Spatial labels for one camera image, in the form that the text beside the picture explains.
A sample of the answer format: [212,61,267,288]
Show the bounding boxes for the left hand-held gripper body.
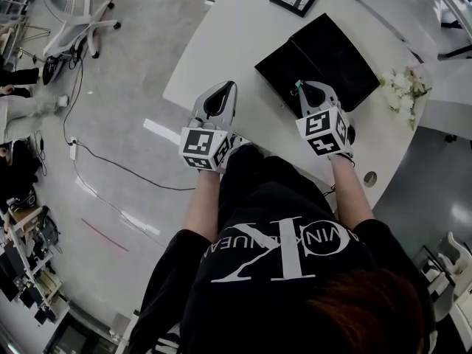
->
[179,118,241,175]

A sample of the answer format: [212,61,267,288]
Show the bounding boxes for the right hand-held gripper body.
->
[296,101,357,159]

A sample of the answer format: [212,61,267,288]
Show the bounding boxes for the black box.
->
[254,12,381,119]

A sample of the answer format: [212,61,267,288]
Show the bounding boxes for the person's right forearm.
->
[330,156,375,232]

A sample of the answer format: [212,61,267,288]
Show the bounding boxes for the person's left forearm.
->
[182,171,223,241]

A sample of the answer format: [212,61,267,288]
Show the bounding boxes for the white office chair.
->
[43,0,122,60]

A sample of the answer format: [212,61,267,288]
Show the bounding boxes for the person's left white shoe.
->
[230,135,256,150]

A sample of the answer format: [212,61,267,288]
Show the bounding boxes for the person's black trousers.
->
[217,144,315,199]

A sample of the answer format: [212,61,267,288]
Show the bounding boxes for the white flower bouquet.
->
[378,62,433,131]

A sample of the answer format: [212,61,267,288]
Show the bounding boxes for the red floor tape strip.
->
[80,217,131,252]

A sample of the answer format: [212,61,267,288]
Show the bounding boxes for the black wheeled device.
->
[42,53,74,86]

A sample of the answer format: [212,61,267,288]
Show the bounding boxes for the person's black printed shirt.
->
[137,183,437,354]

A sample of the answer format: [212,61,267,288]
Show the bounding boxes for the black backpack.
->
[0,140,42,199]

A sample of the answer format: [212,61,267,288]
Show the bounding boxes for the black cart with white equipment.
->
[420,230,472,325]

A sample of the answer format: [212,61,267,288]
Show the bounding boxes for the black white headset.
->
[8,193,38,212]

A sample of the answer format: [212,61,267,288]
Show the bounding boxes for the white cluttered equipment rack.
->
[0,204,72,326]

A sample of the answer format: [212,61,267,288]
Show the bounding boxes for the long black floor cable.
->
[74,141,197,192]

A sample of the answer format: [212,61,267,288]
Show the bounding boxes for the white floor cable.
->
[72,158,167,249]

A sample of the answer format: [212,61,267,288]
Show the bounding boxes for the short black floor cable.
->
[62,58,84,145]

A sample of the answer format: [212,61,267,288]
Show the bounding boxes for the white wire-leg side table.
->
[7,24,51,64]

